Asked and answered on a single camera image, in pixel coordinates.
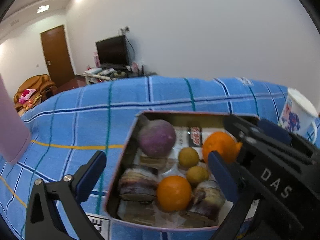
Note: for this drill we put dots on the pink bottle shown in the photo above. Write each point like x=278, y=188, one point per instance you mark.
x=96, y=58

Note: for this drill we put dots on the black television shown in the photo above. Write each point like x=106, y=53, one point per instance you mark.
x=112, y=51

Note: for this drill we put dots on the orange leather sofa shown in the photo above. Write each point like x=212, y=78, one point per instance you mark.
x=40, y=85

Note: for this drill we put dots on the wall power socket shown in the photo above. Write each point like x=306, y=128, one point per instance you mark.
x=124, y=29

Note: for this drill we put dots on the blue checked blanket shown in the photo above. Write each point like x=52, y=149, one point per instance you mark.
x=82, y=120

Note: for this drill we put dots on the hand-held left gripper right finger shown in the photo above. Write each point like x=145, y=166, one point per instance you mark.
x=222, y=177

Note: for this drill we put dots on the white mug purple print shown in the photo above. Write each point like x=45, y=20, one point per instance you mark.
x=293, y=120

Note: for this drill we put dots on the orange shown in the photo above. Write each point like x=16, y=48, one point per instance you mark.
x=218, y=147
x=173, y=192
x=238, y=147

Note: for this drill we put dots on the square ceiling light panel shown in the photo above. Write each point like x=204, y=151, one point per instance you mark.
x=43, y=8

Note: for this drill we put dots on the small yellow-green round fruit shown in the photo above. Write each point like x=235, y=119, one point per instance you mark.
x=197, y=176
x=188, y=157

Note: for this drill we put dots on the striped cake roll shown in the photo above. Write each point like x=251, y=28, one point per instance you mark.
x=208, y=200
x=138, y=183

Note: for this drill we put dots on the purple passion fruit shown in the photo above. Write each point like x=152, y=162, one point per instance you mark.
x=157, y=138

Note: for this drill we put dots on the pink tin box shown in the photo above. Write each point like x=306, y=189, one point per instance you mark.
x=118, y=177

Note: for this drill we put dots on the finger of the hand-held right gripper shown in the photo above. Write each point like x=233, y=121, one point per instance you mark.
x=275, y=131
x=243, y=132

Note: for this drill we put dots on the low television stand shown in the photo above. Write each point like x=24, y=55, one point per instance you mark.
x=117, y=76

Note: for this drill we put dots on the brown wooden door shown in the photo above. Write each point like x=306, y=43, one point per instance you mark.
x=57, y=55

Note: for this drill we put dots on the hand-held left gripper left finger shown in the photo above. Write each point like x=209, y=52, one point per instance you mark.
x=91, y=177

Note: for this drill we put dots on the small pink package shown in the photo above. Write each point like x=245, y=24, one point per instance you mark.
x=135, y=66

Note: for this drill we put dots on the lilac thermos jug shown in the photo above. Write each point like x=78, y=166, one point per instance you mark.
x=11, y=125

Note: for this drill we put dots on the pink floral cushion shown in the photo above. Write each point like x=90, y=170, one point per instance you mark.
x=28, y=95

